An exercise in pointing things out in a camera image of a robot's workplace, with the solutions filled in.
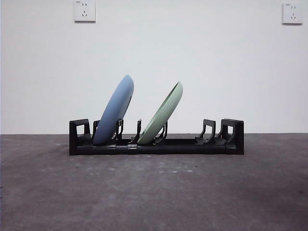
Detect blue plate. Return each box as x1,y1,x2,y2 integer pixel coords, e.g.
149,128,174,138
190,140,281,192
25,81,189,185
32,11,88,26
92,74,135,146

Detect black plate rack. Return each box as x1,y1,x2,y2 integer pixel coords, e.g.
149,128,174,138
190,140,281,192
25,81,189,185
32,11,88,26
69,118,245,156

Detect white wall socket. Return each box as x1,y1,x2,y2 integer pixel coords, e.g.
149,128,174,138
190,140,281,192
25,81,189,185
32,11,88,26
74,0,96,24
282,2,304,25

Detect pale green plate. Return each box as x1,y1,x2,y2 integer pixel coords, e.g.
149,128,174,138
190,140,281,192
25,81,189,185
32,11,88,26
137,81,183,146

